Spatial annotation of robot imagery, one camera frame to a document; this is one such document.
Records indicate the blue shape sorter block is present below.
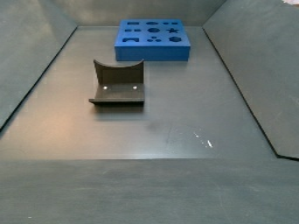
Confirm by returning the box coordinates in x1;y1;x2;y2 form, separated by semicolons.
115;19;191;61

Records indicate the black curved holder stand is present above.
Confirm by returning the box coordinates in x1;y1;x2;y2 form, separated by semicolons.
88;60;145;105

